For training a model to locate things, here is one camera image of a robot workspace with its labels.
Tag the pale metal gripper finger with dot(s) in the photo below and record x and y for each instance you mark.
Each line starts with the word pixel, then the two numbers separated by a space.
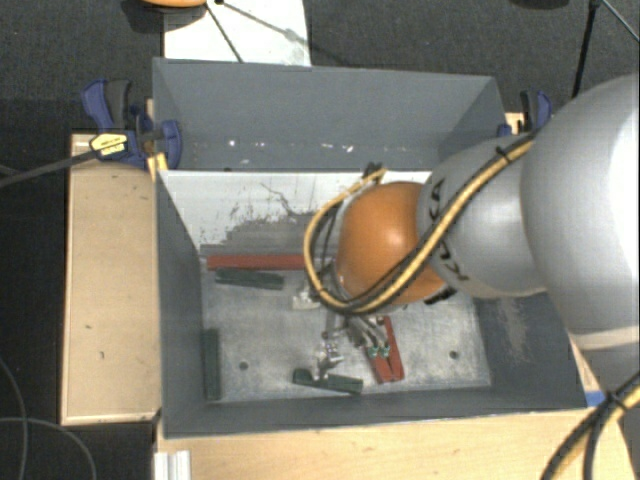
pixel 319 367
pixel 334 357

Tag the dark green flat block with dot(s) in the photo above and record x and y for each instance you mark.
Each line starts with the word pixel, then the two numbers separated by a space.
pixel 211 365
pixel 345 384
pixel 250 279

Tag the red-brown flat block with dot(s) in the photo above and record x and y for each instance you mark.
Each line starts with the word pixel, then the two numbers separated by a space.
pixel 390 365
pixel 250 261

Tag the grey metal bin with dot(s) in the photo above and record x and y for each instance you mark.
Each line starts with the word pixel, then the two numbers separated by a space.
pixel 280 118

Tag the pale wood board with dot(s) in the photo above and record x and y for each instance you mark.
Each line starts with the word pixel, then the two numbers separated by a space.
pixel 112 278

